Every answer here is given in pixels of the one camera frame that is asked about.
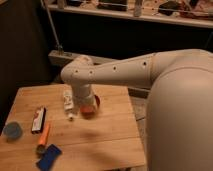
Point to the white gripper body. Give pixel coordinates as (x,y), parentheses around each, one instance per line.
(82,95)

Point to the white bottle with red label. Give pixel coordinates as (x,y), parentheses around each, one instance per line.
(68,104)

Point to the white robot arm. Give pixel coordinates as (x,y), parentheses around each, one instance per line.
(179,105)

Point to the red ceramic bowl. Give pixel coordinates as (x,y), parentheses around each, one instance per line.
(90,111)

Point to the metal stand pole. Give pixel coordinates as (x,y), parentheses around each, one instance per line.
(59,47)

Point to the red and black box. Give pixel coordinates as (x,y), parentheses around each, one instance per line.
(38,120)

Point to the orange marker pen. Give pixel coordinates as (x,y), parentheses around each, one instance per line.
(40,150)

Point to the blue rectangular sponge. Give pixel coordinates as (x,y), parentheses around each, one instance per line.
(51,154)

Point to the wooden shelf with clutter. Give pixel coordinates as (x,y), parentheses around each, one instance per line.
(178,12)

